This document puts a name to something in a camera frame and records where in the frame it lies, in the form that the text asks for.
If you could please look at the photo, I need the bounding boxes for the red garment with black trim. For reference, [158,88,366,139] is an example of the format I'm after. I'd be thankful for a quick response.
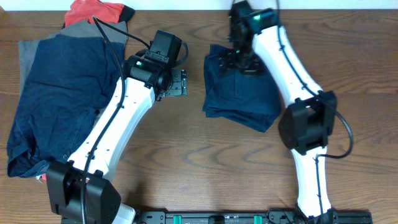
[39,0,136,182]

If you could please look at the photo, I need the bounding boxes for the grey shorts in pile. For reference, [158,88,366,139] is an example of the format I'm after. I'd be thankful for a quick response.
[18,21,127,96]

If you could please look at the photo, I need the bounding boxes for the navy shorts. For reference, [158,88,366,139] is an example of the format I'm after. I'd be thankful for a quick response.
[203,44,282,133]
[7,35,125,178]

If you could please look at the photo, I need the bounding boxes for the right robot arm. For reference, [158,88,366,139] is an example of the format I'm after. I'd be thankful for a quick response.
[219,1,339,223]

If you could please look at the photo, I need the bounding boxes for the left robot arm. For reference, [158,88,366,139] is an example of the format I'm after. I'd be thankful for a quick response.
[46,30,187,224]

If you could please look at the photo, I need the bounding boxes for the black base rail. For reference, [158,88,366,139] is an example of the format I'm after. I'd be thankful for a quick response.
[134,208,373,224]

